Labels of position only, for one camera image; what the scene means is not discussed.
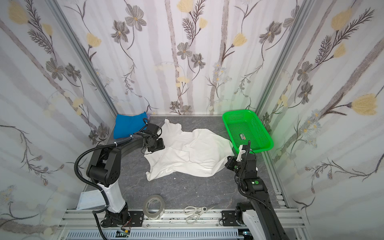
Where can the white t-shirt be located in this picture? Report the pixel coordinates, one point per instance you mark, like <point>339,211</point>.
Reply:
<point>200,153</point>

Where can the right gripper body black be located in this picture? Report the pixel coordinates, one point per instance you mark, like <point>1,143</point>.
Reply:
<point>233,162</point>

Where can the white paper sheet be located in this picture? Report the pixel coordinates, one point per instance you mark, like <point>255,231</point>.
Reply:
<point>90,199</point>

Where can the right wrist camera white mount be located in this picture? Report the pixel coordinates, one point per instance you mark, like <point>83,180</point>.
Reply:
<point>244,151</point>

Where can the white slotted cable duct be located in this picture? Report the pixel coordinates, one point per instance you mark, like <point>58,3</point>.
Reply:
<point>177,234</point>

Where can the white handled scissors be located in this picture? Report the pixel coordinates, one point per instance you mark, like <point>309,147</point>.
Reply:
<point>194,213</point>

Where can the green plastic laundry basket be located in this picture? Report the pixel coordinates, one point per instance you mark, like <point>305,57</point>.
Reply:
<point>244,126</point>

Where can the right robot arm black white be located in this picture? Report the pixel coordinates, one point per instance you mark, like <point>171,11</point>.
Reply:
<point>258,215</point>

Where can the folded blue t-shirt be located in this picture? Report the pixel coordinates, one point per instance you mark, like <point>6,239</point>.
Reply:
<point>128,125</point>

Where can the aluminium corner wall profile right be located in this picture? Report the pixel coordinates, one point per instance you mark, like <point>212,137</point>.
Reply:
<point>299,22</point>

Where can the aluminium corner wall profile left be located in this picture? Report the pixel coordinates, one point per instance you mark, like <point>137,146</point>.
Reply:
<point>81,52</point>

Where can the aluminium corner wall profile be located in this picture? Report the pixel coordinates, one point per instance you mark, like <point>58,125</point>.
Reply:
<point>81,52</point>
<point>299,22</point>

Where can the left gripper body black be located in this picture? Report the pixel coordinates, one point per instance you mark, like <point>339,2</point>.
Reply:
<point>159,144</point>

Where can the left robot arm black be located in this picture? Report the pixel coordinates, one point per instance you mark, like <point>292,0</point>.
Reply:
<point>100,167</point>

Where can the roll of clear tape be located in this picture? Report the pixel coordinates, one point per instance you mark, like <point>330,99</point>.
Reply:
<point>154,207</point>

